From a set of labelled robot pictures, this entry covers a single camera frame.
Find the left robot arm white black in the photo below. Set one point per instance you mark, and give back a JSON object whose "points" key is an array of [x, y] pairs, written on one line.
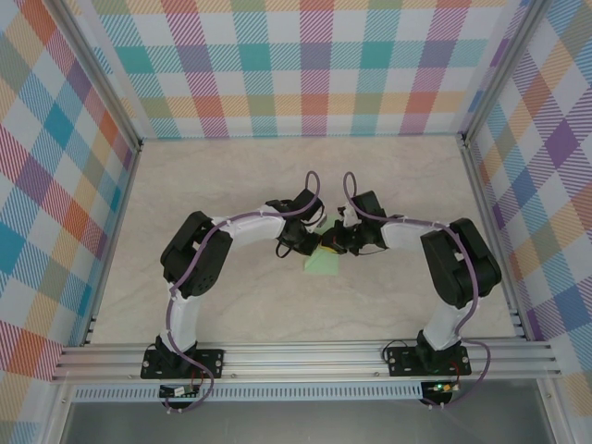
{"points": [[185, 324]]}

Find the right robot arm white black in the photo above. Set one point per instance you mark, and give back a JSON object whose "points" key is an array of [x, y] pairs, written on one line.
{"points": [[441, 324]]}

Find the small circuit board green light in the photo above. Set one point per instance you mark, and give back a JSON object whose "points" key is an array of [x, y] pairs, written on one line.
{"points": [[441, 387]]}

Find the grey metal panel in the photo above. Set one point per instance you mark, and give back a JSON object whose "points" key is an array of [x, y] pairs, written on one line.
{"points": [[300, 423]]}

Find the small circuit board black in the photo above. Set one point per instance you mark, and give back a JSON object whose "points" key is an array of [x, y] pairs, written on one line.
{"points": [[178, 391]]}

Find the wide aluminium mounting rail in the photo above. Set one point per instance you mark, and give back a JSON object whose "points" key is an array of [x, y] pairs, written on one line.
{"points": [[300, 361]]}

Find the aluminium side rail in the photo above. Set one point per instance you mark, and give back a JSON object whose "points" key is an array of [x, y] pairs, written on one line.
{"points": [[111, 240], [496, 240]]}

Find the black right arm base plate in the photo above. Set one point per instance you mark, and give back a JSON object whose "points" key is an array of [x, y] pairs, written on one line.
{"points": [[402, 363]]}

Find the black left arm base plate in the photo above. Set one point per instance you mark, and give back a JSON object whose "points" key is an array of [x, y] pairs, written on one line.
{"points": [[213, 361]]}

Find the aluminium frame post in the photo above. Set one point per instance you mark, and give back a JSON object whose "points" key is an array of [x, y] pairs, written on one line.
{"points": [[504, 76], [99, 78]]}

